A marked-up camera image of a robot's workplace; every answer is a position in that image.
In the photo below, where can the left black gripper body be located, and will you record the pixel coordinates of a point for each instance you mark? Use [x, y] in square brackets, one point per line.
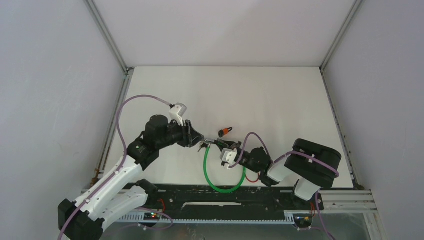
[175, 134]

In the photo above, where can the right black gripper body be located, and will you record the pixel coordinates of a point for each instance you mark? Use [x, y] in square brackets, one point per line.
[244, 161]

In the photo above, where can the silver key bunch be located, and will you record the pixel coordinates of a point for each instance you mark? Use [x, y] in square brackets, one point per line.
[203, 145]

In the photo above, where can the orange padlock with keys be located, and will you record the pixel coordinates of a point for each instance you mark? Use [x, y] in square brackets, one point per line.
[224, 131]

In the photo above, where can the green cable lock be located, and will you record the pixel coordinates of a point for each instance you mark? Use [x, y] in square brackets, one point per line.
[214, 187]

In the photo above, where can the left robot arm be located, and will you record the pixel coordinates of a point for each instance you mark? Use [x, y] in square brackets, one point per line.
[89, 215]

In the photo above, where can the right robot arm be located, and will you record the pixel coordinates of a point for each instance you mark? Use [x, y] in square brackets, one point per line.
[315, 164]

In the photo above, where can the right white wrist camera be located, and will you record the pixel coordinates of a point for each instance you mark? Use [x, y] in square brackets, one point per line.
[228, 157]

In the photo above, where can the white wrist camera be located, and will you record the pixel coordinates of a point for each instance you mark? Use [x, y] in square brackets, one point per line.
[177, 112]
[228, 157]

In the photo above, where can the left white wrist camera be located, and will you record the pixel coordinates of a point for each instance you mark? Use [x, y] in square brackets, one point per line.
[177, 112]

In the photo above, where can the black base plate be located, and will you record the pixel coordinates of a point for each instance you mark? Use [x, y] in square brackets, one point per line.
[246, 203]

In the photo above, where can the grey cable duct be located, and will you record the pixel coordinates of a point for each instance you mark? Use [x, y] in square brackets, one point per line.
[146, 218]

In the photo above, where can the aluminium front frame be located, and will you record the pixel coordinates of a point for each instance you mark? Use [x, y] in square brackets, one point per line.
[334, 202]

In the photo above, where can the left aluminium corner post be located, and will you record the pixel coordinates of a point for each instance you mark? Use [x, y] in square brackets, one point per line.
[104, 30]

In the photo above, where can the aluminium corner post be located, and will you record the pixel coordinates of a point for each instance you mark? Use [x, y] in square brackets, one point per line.
[104, 30]
[355, 8]

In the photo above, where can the right aluminium corner post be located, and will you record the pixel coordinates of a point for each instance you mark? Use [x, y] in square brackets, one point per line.
[355, 8]

